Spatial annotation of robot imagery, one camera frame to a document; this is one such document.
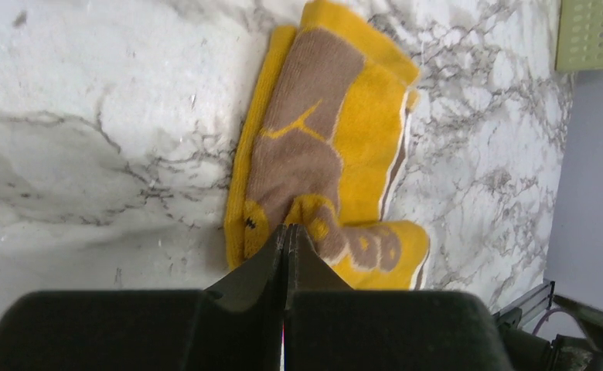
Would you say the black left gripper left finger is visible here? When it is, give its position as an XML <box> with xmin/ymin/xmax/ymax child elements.
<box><xmin>0</xmin><ymin>226</ymin><xmax>287</xmax><ymax>370</ymax></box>

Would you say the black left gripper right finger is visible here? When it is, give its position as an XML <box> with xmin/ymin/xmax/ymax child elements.
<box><xmin>284</xmin><ymin>225</ymin><xmax>512</xmax><ymax>370</ymax></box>

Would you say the yellow towel white trim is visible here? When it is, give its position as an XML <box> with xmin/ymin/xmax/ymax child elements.
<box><xmin>223</xmin><ymin>1</ymin><xmax>430</xmax><ymax>290</ymax></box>

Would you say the light green plastic basket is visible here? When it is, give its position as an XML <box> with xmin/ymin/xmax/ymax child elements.
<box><xmin>555</xmin><ymin>0</ymin><xmax>603</xmax><ymax>73</ymax></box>

